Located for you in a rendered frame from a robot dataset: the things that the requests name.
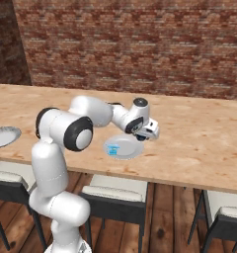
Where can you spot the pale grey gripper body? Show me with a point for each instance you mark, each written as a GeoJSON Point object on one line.
{"type": "Point", "coordinates": [150, 133]}

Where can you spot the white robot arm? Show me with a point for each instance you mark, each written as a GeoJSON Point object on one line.
{"type": "Point", "coordinates": [54, 171]}

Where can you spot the round white plate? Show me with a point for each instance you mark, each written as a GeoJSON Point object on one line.
{"type": "Point", "coordinates": [126, 147]}
{"type": "Point", "coordinates": [4, 136]}

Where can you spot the blue yogurt container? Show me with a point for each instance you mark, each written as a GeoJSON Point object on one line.
{"type": "Point", "coordinates": [112, 151]}

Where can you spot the black chair with white cushion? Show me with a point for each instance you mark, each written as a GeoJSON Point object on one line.
{"type": "Point", "coordinates": [117, 197]}
{"type": "Point", "coordinates": [224, 214]}
{"type": "Point", "coordinates": [12, 184]}

